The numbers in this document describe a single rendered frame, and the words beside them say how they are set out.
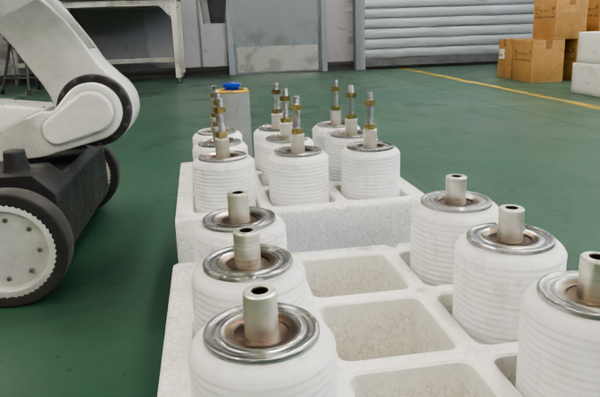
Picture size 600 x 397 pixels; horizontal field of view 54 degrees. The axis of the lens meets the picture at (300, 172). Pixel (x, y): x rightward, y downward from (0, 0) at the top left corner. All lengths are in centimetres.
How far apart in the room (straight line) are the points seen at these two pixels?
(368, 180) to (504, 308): 43
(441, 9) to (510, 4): 75
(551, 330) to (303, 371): 17
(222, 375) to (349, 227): 56
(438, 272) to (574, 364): 24
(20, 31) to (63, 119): 18
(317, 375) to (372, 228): 56
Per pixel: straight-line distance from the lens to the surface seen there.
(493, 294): 54
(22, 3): 123
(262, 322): 38
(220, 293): 47
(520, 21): 675
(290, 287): 47
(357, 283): 72
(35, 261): 109
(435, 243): 63
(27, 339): 101
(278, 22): 605
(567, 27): 468
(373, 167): 91
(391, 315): 61
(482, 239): 55
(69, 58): 124
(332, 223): 89
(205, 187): 89
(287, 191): 90
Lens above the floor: 44
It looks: 14 degrees down
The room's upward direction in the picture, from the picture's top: 2 degrees counter-clockwise
